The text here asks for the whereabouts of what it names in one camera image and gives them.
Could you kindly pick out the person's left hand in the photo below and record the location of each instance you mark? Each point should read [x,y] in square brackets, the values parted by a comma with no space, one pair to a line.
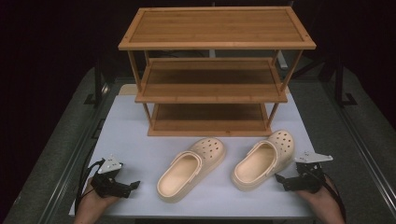
[98,202]

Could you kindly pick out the dark metal stand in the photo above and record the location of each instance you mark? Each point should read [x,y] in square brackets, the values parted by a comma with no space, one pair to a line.
[340,84]
[98,84]

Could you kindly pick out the cream foam clog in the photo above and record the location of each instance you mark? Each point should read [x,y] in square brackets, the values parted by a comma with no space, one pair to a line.
[258,168]
[183,175]

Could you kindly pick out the white stand base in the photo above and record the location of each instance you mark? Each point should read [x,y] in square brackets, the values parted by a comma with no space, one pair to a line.
[281,60]

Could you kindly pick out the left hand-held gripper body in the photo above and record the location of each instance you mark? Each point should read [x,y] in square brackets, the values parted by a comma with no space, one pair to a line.
[107,185]

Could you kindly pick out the person's right hand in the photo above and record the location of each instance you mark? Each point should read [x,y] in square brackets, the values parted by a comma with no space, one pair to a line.
[320,199]

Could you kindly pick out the three-tier wooden shoe rack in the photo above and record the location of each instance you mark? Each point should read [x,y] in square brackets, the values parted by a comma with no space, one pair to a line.
[214,88]

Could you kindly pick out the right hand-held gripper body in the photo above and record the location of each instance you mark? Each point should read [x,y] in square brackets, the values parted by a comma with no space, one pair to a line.
[309,179]

